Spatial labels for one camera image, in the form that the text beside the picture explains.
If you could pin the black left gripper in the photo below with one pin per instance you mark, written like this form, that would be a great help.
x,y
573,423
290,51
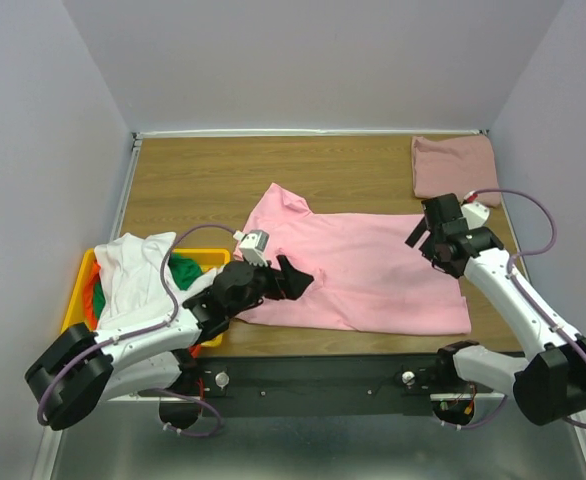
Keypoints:
x,y
280,279

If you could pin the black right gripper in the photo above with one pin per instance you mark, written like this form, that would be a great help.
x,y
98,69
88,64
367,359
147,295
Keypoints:
x,y
427,240

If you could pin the light pink t-shirt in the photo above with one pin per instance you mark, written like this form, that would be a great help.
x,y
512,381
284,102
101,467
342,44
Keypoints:
x,y
366,278

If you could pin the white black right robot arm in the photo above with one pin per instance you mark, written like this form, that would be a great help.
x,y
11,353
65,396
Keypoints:
x,y
548,382

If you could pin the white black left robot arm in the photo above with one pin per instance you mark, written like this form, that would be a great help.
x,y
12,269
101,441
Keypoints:
x,y
82,367

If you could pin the folded dusty pink t-shirt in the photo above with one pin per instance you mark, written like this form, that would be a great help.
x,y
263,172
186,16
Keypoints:
x,y
457,165

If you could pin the yellow plastic bin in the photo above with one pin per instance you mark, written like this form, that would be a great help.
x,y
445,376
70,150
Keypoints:
x,y
88,301

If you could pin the green t-shirt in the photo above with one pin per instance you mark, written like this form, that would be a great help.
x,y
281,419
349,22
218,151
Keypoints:
x,y
185,272

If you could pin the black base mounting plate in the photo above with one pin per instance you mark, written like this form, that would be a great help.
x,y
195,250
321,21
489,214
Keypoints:
x,y
321,386

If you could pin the orange t-shirt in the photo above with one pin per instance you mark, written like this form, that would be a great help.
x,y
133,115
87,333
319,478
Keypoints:
x,y
90,300

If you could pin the white t-shirt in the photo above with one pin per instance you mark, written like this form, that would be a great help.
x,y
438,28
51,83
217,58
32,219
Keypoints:
x,y
135,289

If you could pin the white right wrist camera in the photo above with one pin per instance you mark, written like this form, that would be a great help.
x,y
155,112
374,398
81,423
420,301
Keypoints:
x,y
474,212

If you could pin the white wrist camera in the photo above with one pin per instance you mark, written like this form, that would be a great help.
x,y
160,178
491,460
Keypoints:
x,y
474,212
252,246

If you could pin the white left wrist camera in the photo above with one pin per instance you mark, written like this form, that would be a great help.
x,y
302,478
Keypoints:
x,y
252,246

